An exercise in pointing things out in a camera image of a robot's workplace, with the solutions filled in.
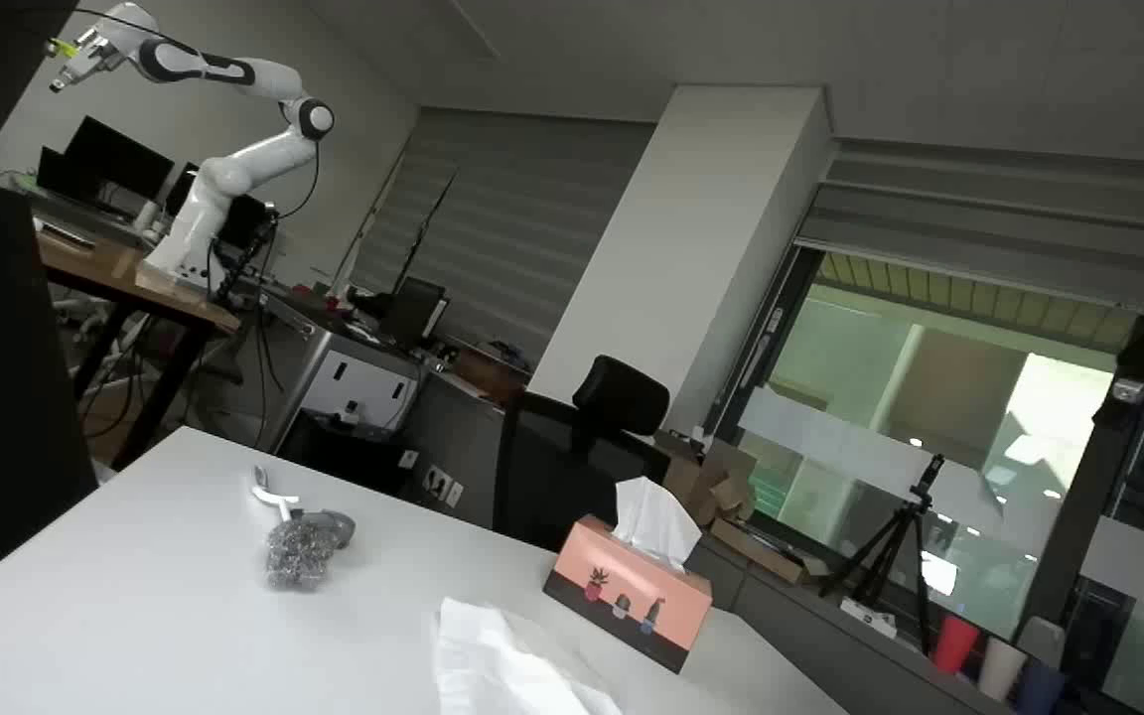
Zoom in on black partition panel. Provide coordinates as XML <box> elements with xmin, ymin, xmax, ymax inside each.
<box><xmin>0</xmin><ymin>170</ymin><xmax>101</xmax><ymax>608</ymax></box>

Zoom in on blue cup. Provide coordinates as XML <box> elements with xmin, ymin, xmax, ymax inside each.
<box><xmin>1014</xmin><ymin>657</ymin><xmax>1067</xmax><ymax>715</ymax></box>

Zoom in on flat cardboard piece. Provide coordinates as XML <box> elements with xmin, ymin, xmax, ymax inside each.
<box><xmin>708</xmin><ymin>514</ymin><xmax>811</xmax><ymax>587</ymax></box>

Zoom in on black camera rig stand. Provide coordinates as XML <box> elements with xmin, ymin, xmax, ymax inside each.
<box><xmin>1022</xmin><ymin>283</ymin><xmax>1144</xmax><ymax>669</ymax></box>

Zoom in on grey low cabinet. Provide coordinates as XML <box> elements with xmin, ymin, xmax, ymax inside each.
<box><xmin>684</xmin><ymin>530</ymin><xmax>986</xmax><ymax>715</ymax></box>

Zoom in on small white plastic piece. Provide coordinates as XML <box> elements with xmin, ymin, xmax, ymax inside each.
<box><xmin>250</xmin><ymin>467</ymin><xmax>304</xmax><ymax>524</ymax></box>

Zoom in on grey metal computer case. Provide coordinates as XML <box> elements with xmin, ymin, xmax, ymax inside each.
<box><xmin>219</xmin><ymin>309</ymin><xmax>430</xmax><ymax>460</ymax></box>

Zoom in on pink tissue box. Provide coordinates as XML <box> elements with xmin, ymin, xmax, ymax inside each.
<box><xmin>541</xmin><ymin>514</ymin><xmax>713</xmax><ymax>677</ymax></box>

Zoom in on open cardboard box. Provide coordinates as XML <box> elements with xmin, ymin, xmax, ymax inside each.
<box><xmin>659</xmin><ymin>443</ymin><xmax>761</xmax><ymax>534</ymax></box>

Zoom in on small black monitor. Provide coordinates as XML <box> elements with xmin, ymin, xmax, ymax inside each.
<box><xmin>378</xmin><ymin>275</ymin><xmax>454</xmax><ymax>351</ymax></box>

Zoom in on red cup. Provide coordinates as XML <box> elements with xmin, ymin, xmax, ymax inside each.
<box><xmin>928</xmin><ymin>614</ymin><xmax>986</xmax><ymax>680</ymax></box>

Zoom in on black office chair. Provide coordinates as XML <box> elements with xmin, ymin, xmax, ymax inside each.
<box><xmin>488</xmin><ymin>354</ymin><xmax>673</xmax><ymax>554</ymax></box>

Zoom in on large black monitor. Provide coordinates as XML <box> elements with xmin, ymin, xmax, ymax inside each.
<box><xmin>37</xmin><ymin>114</ymin><xmax>177</xmax><ymax>214</ymax></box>

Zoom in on white cup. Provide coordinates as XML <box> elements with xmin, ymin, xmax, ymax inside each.
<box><xmin>977</xmin><ymin>635</ymin><xmax>1028</xmax><ymax>698</ymax></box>

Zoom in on wooden desk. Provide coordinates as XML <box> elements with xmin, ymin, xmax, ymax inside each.
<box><xmin>31</xmin><ymin>214</ymin><xmax>246</xmax><ymax>471</ymax></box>

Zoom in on crumpled grey cloth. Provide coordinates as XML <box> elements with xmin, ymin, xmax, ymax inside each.
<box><xmin>262</xmin><ymin>506</ymin><xmax>360</xmax><ymax>598</ymax></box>

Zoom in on black camera tripod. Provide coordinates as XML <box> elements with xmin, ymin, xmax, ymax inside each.
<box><xmin>819</xmin><ymin>453</ymin><xmax>949</xmax><ymax>660</ymax></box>

